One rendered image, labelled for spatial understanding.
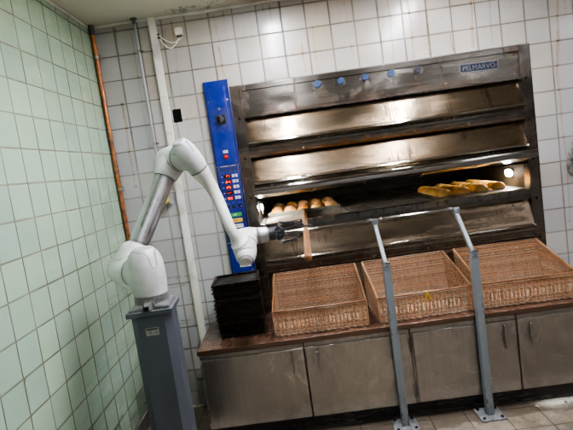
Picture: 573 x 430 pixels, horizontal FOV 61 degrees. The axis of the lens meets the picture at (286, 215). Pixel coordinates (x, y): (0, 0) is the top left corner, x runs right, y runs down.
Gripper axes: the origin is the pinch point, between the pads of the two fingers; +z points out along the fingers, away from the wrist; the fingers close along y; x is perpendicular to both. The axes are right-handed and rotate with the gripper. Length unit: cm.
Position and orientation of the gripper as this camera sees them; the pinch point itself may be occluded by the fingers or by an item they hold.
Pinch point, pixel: (304, 229)
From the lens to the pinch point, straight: 267.0
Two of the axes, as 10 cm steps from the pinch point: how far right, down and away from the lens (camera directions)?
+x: -0.3, 1.1, -9.9
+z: 9.9, -1.4, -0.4
